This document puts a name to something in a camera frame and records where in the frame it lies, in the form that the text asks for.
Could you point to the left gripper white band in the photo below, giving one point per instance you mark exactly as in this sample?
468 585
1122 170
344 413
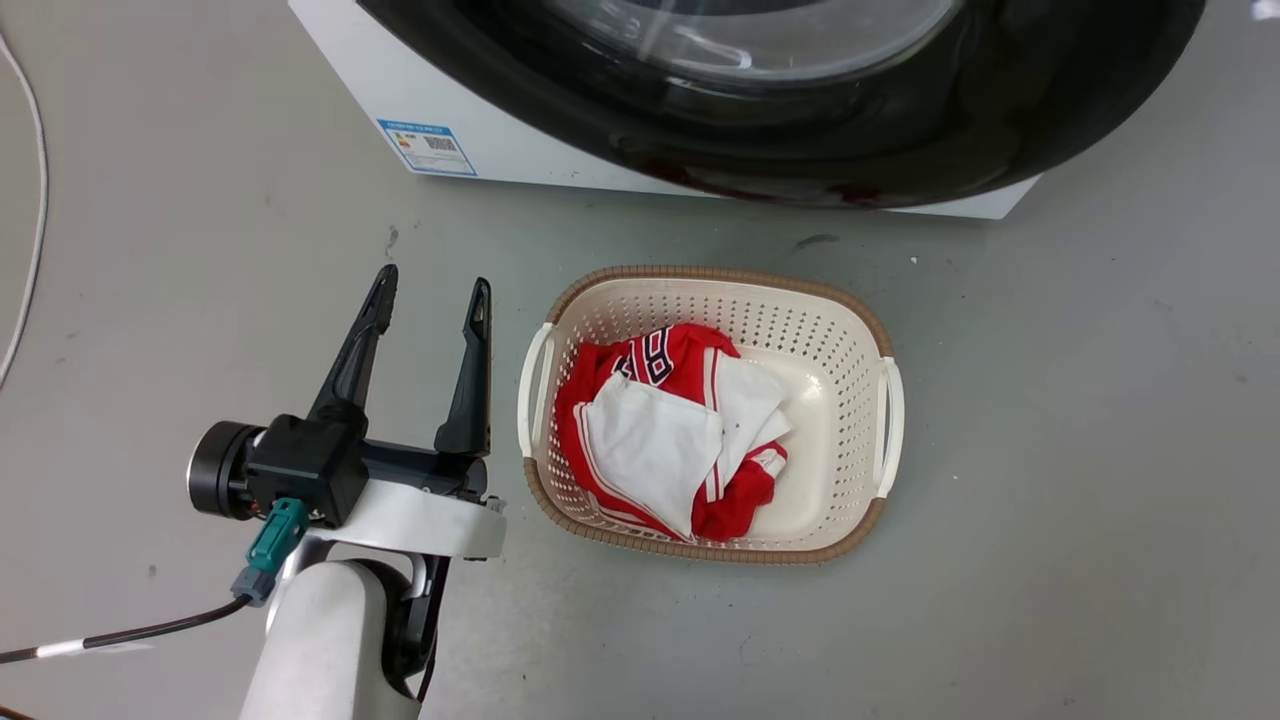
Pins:
420 520

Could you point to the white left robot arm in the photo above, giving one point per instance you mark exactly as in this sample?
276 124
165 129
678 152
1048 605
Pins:
320 640

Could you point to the white washing machine body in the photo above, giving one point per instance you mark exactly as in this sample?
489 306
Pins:
460 110

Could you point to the white washing machine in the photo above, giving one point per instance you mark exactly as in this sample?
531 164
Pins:
1000 110

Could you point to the blue white energy label sticker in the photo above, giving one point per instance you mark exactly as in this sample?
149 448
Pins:
428 148

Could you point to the white cloth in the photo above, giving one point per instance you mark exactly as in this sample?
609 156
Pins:
650 445

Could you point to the red white sports jersey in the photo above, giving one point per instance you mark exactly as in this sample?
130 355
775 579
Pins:
680 355

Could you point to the cream perforated laundry basket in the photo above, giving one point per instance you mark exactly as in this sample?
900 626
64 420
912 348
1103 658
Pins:
830 460

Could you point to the small white floor scrap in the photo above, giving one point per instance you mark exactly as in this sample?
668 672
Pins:
1266 9

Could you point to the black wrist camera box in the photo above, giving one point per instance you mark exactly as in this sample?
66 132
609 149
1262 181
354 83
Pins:
305 465

